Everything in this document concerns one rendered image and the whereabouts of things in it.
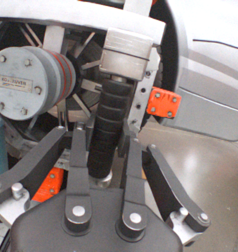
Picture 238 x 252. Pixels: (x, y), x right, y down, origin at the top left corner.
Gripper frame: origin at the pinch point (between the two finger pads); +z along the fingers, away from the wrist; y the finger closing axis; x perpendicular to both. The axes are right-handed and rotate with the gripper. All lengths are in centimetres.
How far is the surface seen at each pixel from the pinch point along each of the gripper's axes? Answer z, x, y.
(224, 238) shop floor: 28, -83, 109
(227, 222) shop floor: 42, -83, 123
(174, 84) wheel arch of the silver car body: 36.6, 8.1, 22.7
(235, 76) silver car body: 35, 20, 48
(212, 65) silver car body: 35, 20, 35
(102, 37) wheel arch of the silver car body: 67, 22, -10
